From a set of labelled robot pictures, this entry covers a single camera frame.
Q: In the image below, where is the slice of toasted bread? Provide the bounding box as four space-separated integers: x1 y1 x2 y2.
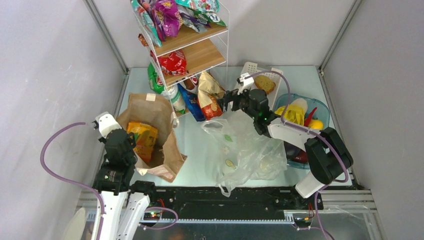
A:
254 75 276 95

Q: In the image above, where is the yellow toy cabbage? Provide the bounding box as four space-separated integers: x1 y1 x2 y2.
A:
283 98 308 126

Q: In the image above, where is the white plastic basket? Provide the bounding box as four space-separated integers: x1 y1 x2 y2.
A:
237 61 283 110

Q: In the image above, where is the translucent plastic grocery bag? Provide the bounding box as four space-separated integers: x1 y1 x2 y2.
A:
201 110 287 197

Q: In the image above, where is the red snack bag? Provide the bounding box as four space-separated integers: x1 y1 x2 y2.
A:
157 50 187 76

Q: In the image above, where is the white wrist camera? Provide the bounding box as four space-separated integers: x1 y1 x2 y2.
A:
94 111 122 138
236 72 255 95

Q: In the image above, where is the dark purple toy eggplant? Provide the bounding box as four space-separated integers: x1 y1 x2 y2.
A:
283 141 301 160

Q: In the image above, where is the yellow toy pear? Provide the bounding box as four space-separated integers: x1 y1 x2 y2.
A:
307 119 324 130

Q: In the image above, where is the green white chips bag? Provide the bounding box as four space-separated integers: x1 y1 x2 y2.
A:
161 85 186 114

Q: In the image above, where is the purple snack bag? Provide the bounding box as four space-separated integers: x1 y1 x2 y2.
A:
151 0 183 40

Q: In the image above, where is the green white snack bag top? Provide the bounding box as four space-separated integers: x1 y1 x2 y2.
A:
175 0 227 33

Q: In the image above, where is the brown burlap tote bag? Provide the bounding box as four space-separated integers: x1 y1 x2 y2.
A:
116 93 187 183

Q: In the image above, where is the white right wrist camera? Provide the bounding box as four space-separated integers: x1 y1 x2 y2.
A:
236 72 255 95

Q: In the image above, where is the white wire wooden shelf rack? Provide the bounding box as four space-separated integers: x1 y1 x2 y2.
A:
130 0 230 118

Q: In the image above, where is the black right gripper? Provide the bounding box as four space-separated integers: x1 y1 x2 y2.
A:
215 84 257 121

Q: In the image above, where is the white red chips bag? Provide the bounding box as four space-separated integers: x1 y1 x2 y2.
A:
183 75 199 95

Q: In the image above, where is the blue snack bag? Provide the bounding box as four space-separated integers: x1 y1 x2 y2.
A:
177 84 206 122

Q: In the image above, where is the red toy pepper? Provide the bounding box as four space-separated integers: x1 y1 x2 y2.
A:
304 107 318 127

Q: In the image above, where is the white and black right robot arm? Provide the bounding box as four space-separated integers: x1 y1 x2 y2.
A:
217 89 353 209

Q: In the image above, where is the teal plastic tub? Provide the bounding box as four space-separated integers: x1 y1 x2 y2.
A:
287 93 330 170

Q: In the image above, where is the orange yellow snack bag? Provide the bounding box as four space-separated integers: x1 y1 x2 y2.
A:
127 121 158 163

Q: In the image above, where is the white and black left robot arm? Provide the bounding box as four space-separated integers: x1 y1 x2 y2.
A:
93 128 158 240

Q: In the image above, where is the dark red toy apple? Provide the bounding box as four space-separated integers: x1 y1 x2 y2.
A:
292 150 309 165

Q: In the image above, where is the teal snack bag left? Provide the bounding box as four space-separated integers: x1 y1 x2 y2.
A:
130 0 162 47

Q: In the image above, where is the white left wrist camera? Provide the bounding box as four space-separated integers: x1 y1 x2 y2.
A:
94 111 122 138

